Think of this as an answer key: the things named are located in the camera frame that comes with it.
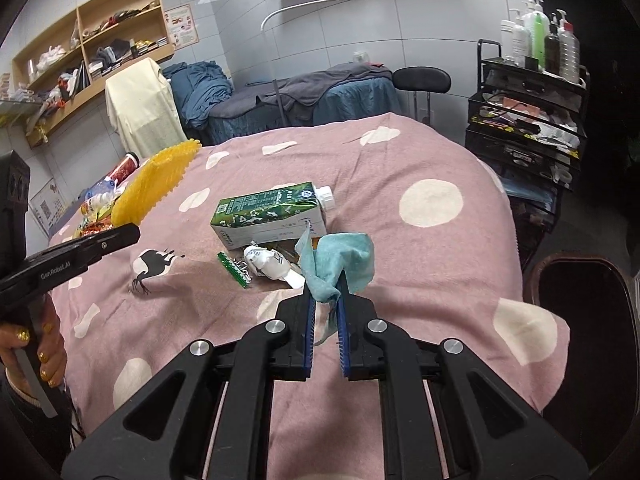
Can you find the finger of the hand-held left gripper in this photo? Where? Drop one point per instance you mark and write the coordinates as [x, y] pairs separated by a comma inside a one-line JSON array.
[[107, 242]]

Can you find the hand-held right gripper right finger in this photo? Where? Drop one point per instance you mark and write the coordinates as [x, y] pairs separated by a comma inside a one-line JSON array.
[[342, 340]]

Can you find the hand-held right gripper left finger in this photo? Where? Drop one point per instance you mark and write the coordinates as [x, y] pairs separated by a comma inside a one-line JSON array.
[[307, 340]]

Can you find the yellow foam fruit net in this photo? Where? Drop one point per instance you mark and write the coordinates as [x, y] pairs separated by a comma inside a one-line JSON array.
[[150, 185]]

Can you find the teal cloth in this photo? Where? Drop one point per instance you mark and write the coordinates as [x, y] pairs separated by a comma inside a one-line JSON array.
[[345, 260]]

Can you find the white wrapper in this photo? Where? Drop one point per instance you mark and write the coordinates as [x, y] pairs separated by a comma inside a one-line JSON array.
[[265, 262]]

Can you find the green wrapper strip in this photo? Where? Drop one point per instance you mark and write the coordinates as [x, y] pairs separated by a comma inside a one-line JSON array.
[[232, 269]]

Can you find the green milk carton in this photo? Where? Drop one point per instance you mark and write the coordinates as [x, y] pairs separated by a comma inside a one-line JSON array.
[[265, 210]]

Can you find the black trash bin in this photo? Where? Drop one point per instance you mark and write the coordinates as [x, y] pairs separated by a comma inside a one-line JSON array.
[[585, 320]]

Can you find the person's left forearm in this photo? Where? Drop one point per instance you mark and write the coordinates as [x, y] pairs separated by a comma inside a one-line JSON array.
[[20, 435]]

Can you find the person's left hand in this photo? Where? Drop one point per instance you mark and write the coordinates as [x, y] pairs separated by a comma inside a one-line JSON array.
[[52, 345]]

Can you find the orange snack packet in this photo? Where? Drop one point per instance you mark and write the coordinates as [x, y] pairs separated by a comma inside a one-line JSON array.
[[95, 231]]

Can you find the yellow snack packet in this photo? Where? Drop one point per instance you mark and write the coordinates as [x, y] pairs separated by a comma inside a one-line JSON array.
[[92, 217]]

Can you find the red paper cup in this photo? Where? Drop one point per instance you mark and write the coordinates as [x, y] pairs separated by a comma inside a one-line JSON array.
[[122, 167]]

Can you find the pink polka dot blanket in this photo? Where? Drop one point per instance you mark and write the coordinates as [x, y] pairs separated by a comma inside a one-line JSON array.
[[425, 270]]

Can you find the cream cloth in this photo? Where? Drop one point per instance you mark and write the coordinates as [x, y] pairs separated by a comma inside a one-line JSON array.
[[140, 110]]

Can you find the blue blanket pile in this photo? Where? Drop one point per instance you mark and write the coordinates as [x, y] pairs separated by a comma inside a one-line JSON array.
[[200, 90]]

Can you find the dark folded clothes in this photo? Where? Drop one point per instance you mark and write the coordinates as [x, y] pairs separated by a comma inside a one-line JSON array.
[[107, 55]]

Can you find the row of small boxes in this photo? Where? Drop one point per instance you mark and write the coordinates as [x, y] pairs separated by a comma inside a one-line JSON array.
[[150, 47]]

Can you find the pile of assorted items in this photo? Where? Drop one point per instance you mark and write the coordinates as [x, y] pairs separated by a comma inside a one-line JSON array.
[[120, 17]]

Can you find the blue skirted massage bed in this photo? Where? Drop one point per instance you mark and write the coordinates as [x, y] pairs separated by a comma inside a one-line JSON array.
[[360, 102]]

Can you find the grey blanket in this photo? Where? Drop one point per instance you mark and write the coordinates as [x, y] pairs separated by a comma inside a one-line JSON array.
[[310, 85]]

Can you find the black metal cart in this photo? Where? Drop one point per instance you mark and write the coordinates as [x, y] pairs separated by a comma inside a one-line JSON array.
[[500, 137]]

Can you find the black stool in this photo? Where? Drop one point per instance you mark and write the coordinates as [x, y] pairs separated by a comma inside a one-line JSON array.
[[422, 80]]

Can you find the small clear container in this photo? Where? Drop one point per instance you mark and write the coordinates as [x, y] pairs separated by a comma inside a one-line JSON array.
[[361, 57]]

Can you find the white floor lamp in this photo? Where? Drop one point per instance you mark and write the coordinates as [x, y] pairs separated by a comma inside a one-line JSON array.
[[320, 2]]

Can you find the white jar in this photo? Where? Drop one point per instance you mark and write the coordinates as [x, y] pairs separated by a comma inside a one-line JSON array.
[[506, 42]]

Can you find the brown bottle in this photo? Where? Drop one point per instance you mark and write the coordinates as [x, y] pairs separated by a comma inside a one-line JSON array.
[[552, 50]]

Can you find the green bottle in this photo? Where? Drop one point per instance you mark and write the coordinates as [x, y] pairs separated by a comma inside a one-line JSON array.
[[539, 37]]

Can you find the clear bottle red cap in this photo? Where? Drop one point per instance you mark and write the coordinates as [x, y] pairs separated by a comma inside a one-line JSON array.
[[569, 55]]

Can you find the white wall notice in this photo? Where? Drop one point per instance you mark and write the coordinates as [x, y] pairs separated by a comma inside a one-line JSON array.
[[50, 207]]

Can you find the wall poster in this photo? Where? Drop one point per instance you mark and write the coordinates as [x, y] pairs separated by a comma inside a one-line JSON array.
[[182, 27]]

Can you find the wooden wall cabinet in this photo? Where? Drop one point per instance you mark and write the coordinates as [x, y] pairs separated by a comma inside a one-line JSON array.
[[162, 15]]

